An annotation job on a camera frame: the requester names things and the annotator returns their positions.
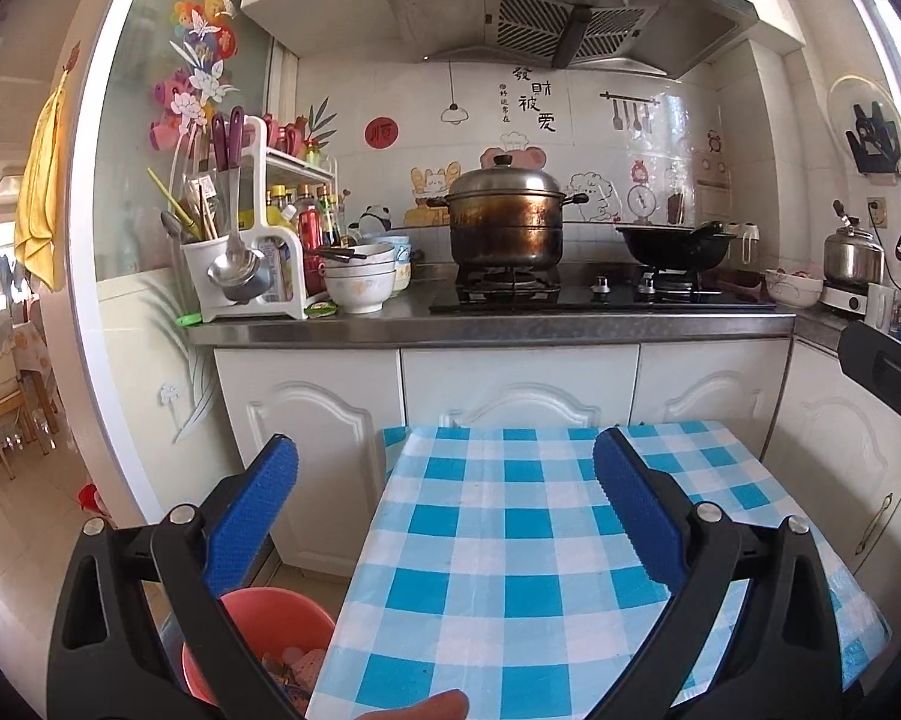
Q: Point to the steel range hood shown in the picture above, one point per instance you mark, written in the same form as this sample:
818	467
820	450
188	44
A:
450	0

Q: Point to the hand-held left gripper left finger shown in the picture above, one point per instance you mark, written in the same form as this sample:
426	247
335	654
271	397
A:
251	517

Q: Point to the steel steamer pot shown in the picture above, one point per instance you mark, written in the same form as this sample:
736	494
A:
506	225

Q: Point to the black knife rack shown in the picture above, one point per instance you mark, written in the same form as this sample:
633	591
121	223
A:
874	142

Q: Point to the black wok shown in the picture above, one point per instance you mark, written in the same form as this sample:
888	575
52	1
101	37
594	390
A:
675	251

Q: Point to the green small sachet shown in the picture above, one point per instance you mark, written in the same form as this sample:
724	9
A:
320	306

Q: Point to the panda shaped container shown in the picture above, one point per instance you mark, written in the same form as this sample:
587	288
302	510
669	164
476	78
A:
374	221

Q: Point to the steel ladle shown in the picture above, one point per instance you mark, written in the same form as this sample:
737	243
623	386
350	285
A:
236	274

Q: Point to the white spice rack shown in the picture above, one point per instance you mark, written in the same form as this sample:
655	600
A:
253	187

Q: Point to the steel kettle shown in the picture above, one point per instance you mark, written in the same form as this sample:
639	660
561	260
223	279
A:
854	259

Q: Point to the white hot plate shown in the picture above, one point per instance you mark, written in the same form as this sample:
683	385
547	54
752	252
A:
844	300

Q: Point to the white utensil holder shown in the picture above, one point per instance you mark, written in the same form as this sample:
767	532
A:
195	277

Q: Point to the white patterned bowl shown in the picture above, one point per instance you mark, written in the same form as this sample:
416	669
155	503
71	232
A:
794	291

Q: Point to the black gas stove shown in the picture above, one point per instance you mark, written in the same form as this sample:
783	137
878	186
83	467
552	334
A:
593	300

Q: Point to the blue cartoon container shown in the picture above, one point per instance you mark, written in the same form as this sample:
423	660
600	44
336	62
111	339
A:
401	262

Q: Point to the large white bowl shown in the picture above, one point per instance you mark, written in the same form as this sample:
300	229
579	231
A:
356	292

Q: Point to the bundle of wooden chopsticks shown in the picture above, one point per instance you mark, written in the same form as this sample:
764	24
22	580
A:
195	206

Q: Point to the wall socket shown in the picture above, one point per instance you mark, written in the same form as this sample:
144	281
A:
878	211

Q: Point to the white cup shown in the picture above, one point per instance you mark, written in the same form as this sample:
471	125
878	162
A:
880	307

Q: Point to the yellow hanging cloth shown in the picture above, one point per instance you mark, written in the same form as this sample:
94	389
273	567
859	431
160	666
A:
37	202

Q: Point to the row of seasoning bottles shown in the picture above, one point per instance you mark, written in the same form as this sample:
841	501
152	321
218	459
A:
311	229

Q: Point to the green plastic clip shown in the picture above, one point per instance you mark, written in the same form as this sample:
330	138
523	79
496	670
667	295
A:
189	319

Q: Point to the white plastic stand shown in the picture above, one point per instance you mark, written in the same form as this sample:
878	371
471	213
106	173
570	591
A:
744	240

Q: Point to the wooden dining chair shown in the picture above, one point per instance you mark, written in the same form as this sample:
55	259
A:
0	412

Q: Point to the red round wall sticker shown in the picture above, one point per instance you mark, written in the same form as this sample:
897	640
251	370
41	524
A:
380	133

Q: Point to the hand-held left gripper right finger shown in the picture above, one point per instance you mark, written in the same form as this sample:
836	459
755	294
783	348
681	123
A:
638	510

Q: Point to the blue white checked tablecloth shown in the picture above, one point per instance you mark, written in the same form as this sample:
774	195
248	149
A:
510	540

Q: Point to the row of colourful small jars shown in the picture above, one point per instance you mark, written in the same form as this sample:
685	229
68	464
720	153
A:
292	139

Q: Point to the glass pot lid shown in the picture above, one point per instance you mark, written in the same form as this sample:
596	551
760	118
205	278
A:
844	97

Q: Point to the lace covered dining table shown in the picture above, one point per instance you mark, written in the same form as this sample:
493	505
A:
0	341

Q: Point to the red plastic bin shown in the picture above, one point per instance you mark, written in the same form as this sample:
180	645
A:
270	607

